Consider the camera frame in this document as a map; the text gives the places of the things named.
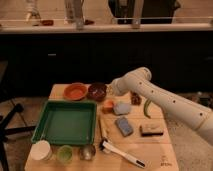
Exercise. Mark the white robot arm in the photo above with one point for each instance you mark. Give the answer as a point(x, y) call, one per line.
point(198, 117)

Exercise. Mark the purple bowl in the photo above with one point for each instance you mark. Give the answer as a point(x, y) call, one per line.
point(97, 91)

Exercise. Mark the orange bowl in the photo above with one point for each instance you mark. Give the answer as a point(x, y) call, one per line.
point(75, 91)

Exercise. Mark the grey blue cloth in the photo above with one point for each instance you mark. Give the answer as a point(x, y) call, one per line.
point(121, 108)

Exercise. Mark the dark red toy food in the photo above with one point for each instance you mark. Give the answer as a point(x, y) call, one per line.
point(135, 99)

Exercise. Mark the blue sponge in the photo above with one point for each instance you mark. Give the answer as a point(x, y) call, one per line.
point(124, 126)

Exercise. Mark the green chili pepper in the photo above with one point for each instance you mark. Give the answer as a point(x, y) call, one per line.
point(145, 109)

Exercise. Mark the green plastic tray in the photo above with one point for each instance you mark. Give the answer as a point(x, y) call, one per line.
point(66, 123)

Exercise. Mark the white dish brush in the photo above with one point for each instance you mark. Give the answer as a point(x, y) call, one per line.
point(105, 145)

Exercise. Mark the small metal cup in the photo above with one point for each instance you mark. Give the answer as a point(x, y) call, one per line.
point(87, 152)

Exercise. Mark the green cup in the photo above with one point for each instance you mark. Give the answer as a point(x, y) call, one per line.
point(64, 154)

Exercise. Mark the white cup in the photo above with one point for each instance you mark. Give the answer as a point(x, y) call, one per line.
point(41, 150)

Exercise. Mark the clear plastic bottle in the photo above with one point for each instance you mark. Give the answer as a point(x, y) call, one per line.
point(33, 15)

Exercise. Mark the wooden handled knife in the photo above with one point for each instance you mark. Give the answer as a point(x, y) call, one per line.
point(103, 128)

